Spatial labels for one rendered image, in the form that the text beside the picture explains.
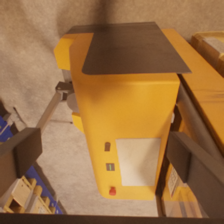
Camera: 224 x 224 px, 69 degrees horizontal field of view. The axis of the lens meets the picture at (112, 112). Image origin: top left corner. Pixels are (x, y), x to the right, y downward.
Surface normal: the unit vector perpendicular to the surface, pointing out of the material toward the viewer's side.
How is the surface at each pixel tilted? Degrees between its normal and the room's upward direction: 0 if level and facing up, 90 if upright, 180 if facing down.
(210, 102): 90
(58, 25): 0
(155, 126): 0
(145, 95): 0
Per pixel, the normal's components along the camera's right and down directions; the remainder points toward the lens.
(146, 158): -0.06, 0.63
